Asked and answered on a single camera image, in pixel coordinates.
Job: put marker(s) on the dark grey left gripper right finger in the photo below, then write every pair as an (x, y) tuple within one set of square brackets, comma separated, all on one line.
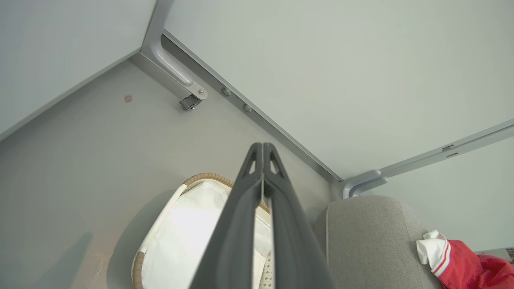
[(293, 241)]

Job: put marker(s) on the white wicker-rimmed laundry basket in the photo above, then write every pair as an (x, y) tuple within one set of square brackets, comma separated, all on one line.
[(140, 269)]

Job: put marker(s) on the long grey partition foot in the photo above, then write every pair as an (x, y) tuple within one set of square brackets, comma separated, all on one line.
[(172, 68)]

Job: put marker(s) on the grey partition corner post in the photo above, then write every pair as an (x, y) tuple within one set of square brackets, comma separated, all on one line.
[(158, 16)]

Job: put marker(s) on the red and white garment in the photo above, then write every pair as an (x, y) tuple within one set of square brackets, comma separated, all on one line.
[(466, 265)]

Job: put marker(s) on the short grey partition foot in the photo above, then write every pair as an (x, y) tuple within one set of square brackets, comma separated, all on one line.
[(359, 178), (371, 184)]

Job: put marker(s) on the grey partition bottom rail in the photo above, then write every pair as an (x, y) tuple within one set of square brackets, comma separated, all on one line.
[(261, 116)]

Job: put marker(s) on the black caster wheel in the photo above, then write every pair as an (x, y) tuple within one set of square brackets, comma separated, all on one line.
[(189, 102)]

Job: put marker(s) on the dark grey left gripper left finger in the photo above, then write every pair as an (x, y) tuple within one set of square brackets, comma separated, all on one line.
[(233, 233)]

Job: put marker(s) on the white fabric basket liner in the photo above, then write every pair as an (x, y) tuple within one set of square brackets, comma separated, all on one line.
[(184, 241)]

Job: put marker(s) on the grey fabric sofa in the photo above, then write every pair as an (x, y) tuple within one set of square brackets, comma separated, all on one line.
[(369, 245)]

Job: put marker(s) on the grey side partition rail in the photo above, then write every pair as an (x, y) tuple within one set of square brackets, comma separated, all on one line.
[(449, 150)]

